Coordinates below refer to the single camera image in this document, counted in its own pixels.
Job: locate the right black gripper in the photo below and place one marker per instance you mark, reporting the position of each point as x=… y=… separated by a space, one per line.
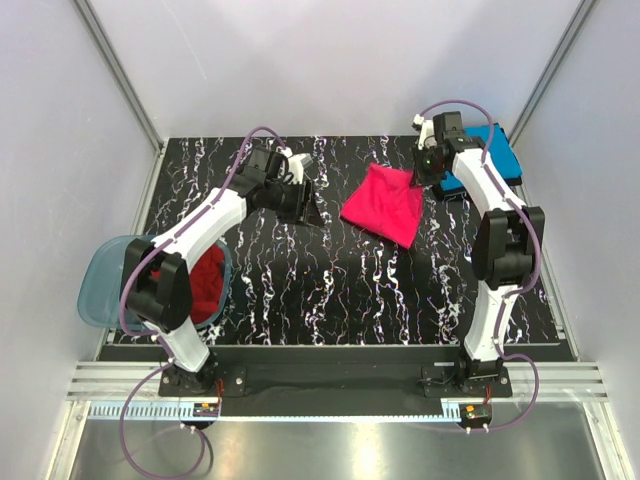
x=422 y=178

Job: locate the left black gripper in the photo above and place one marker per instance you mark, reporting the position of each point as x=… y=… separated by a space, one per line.
x=307 y=212

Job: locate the pink t shirt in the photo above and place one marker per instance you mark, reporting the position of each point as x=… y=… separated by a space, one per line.
x=387 y=205

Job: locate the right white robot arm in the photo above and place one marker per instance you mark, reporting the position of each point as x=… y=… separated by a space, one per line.
x=506 y=252

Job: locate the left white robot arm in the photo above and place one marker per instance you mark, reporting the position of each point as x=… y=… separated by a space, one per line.
x=156 y=286

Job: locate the folded blue t shirt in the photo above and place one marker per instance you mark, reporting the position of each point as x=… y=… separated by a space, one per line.
x=495 y=155

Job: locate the dark red t shirt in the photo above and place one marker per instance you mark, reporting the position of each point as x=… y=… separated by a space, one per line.
x=207 y=281

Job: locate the blue translucent plastic bin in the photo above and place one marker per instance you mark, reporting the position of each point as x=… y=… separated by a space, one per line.
x=99 y=295

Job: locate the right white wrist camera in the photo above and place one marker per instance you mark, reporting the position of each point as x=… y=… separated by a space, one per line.
x=425 y=128

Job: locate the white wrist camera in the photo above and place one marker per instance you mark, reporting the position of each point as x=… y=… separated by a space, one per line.
x=296 y=165
x=425 y=128

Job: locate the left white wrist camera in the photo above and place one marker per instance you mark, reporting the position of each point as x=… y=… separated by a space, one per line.
x=296 y=165

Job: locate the right aluminium frame post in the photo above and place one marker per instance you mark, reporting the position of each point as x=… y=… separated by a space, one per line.
x=560 y=53

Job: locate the aluminium frame post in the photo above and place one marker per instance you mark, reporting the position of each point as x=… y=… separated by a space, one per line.
x=560 y=53
x=107 y=52

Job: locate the left aluminium frame post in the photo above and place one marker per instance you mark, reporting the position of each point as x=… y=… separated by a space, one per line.
x=107 y=52

